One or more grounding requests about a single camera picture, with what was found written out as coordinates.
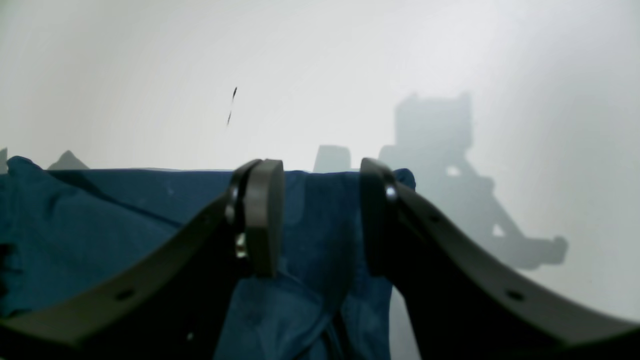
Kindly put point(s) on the right gripper white right finger image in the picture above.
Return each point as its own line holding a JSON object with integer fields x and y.
{"x": 463, "y": 303}

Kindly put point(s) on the dark blue T-shirt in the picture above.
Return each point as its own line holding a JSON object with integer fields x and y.
{"x": 65, "y": 231}

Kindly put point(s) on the right gripper white left finger image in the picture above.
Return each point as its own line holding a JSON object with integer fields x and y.
{"x": 171, "y": 305}

